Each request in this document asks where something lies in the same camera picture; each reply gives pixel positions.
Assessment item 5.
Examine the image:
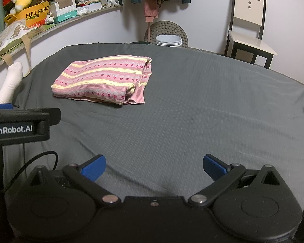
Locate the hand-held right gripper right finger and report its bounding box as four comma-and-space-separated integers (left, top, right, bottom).
187, 153, 281, 207

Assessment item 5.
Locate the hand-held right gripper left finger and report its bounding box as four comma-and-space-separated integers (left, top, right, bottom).
27, 154, 122, 207

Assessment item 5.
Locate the white sock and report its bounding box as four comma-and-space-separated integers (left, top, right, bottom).
0, 61, 23, 104

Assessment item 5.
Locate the pink striped knit sweater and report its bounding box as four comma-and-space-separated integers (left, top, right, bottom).
51, 55, 152, 106

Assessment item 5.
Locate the beige patterned tote bag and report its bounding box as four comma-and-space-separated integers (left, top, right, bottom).
0, 20, 45, 78

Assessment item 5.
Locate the yellow cardboard box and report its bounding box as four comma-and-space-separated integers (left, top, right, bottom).
4, 1, 51, 27

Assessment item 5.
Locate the teal and white box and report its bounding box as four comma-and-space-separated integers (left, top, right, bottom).
51, 0, 78, 24

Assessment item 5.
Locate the white window sill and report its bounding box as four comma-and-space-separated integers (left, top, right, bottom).
0, 4, 123, 75

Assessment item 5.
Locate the yellow plush toy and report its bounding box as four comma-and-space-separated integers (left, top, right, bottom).
9, 0, 36, 14

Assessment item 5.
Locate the white bucket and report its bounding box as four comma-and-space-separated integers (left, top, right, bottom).
156, 35, 182, 47

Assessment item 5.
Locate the pink hanging garment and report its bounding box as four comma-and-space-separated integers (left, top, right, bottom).
144, 0, 165, 23

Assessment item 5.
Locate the round beige studded mat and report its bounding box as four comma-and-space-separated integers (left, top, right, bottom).
144, 21, 188, 48

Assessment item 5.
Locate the cream and black chair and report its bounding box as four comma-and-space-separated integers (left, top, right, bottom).
223, 0, 278, 69

